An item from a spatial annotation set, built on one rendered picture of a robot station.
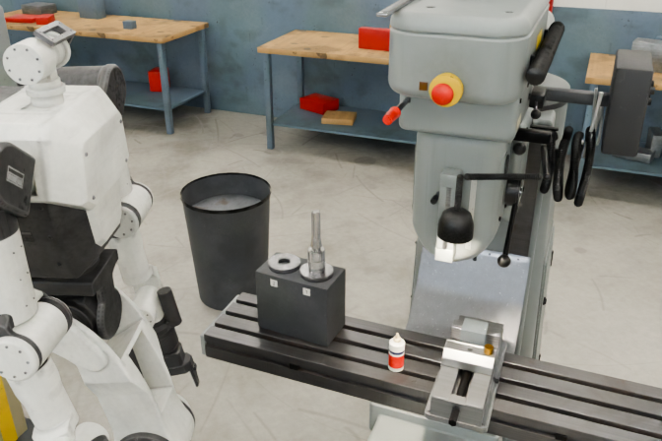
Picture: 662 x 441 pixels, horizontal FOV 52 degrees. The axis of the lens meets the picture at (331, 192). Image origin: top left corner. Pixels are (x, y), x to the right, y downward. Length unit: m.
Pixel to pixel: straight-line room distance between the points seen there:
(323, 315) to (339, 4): 4.52
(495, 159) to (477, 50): 0.30
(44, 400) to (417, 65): 0.86
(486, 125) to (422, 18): 0.26
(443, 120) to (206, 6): 5.43
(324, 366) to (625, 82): 1.01
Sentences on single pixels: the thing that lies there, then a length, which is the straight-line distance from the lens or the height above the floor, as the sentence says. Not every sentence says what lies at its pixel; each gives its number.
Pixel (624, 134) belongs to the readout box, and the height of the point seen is 1.57.
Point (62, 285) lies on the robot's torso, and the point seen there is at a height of 1.44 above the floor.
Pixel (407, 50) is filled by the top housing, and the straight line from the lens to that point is 1.27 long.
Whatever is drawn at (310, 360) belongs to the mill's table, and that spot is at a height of 0.95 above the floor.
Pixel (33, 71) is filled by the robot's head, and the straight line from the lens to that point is 1.18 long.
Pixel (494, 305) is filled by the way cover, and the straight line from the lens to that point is 2.06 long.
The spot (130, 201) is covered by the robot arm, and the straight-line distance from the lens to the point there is 1.50.
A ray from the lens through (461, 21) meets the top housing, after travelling 1.25.
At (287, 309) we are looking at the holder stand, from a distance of 1.88.
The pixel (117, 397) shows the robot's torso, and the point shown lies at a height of 1.17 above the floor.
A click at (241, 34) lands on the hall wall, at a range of 6.56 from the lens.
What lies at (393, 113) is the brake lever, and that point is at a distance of 1.29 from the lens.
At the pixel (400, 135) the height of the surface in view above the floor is 0.23.
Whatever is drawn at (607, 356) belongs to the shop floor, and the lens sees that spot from 3.62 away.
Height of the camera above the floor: 2.11
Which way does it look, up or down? 25 degrees down
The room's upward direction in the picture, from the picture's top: straight up
